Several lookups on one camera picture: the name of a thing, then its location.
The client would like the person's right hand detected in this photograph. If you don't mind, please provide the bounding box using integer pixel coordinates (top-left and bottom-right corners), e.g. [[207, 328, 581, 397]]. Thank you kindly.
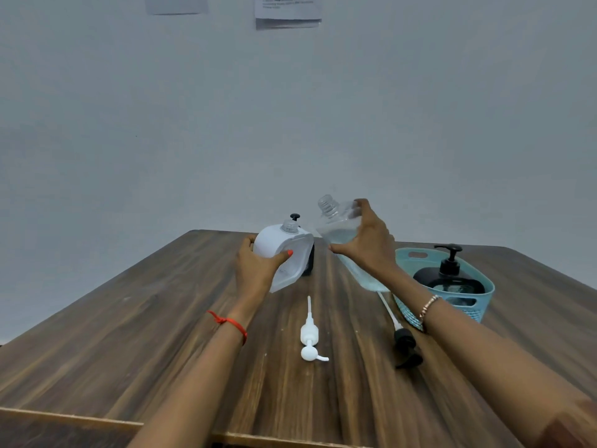
[[328, 198, 407, 292]]

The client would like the person's left hand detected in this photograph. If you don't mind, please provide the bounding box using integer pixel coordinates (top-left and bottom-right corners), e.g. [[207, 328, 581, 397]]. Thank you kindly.
[[231, 236, 294, 318]]

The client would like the white square dispenser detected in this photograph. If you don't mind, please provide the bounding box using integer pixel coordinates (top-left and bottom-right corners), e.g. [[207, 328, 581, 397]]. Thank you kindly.
[[252, 218, 315, 294]]

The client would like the tall clear plastic bottle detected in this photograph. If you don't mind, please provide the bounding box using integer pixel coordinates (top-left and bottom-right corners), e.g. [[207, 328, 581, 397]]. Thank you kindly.
[[313, 194, 391, 293]]

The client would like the black square dispenser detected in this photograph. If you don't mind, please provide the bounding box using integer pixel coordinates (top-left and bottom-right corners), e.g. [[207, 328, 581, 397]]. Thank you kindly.
[[413, 266, 486, 294], [300, 242, 316, 277]]

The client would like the white pump head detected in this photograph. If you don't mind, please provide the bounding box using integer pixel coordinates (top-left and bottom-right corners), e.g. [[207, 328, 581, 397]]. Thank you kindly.
[[300, 296, 330, 363]]

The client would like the black pump with short tube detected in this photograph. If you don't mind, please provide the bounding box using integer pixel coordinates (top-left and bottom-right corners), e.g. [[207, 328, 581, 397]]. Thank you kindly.
[[434, 244, 463, 277]]

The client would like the black pump with long tube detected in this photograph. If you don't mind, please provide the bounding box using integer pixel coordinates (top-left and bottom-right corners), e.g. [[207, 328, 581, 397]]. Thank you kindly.
[[376, 291, 424, 370]]

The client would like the person's right forearm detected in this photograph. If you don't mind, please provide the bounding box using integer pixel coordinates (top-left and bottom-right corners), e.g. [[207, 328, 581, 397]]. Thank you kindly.
[[384, 273, 597, 448]]

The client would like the person's left forearm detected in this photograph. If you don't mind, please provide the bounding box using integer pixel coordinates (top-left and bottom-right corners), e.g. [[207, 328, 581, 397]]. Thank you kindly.
[[128, 301, 262, 448]]

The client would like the teal plastic basket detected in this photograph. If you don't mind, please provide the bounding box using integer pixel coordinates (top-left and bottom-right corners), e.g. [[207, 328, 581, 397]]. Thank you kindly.
[[393, 248, 495, 333]]

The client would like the paper sheet with text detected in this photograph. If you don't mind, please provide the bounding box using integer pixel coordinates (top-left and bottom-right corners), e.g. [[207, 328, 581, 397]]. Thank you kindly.
[[254, 0, 323, 21]]

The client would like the maroon sleeve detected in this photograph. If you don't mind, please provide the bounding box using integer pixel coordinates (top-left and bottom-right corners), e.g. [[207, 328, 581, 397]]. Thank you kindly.
[[540, 401, 597, 448]]

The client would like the paper sheet with circle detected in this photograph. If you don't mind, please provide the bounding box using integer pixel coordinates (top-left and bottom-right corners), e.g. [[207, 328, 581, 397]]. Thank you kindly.
[[144, 0, 210, 16]]

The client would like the red thread bracelet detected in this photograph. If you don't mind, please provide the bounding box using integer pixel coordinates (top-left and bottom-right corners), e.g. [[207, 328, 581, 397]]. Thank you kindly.
[[206, 310, 248, 346]]

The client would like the silver bead bracelet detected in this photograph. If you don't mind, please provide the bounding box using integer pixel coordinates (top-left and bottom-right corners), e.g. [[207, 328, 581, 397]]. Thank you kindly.
[[418, 295, 442, 331]]

